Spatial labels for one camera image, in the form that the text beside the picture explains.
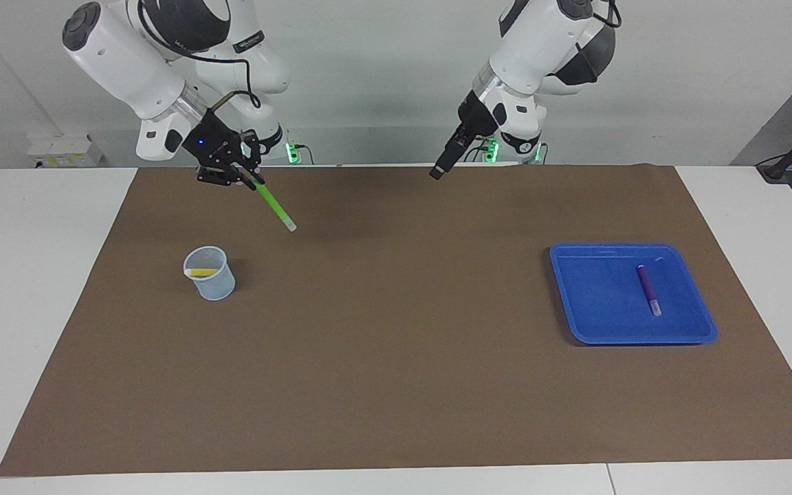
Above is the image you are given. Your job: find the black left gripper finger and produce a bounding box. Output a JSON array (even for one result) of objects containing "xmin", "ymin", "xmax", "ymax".
[{"xmin": 429, "ymin": 127, "xmax": 472, "ymax": 182}]

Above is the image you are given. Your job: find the green pen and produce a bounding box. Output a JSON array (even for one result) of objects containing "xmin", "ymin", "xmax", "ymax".
[{"xmin": 252, "ymin": 179, "xmax": 298, "ymax": 233}]

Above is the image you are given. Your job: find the purple pen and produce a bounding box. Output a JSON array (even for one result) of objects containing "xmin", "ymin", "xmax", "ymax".
[{"xmin": 636, "ymin": 265, "xmax": 663, "ymax": 318}]

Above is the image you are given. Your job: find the blue plastic tray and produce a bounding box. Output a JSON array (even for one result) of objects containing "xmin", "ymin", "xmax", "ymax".
[{"xmin": 549, "ymin": 242, "xmax": 718, "ymax": 345}]

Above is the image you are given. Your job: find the translucent plastic cup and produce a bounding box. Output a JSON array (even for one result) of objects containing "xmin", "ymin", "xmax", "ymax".
[{"xmin": 183, "ymin": 246, "xmax": 237, "ymax": 301}]

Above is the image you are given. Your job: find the brown table mat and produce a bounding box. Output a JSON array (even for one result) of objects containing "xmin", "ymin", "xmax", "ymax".
[{"xmin": 0, "ymin": 164, "xmax": 792, "ymax": 477}]

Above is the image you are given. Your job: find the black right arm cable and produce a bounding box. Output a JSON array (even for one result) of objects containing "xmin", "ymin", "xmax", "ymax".
[{"xmin": 138, "ymin": 0, "xmax": 263, "ymax": 111}]

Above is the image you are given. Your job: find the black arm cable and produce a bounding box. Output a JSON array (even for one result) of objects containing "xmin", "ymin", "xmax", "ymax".
[
  {"xmin": 138, "ymin": 0, "xmax": 263, "ymax": 111},
  {"xmin": 588, "ymin": 0, "xmax": 624, "ymax": 30}
]

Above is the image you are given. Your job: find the white wall socket box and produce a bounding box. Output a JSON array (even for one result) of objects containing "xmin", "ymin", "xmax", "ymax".
[{"xmin": 27, "ymin": 134, "xmax": 105, "ymax": 168}]

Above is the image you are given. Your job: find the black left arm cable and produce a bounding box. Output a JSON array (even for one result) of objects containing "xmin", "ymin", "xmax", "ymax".
[{"xmin": 588, "ymin": 0, "xmax": 624, "ymax": 30}]

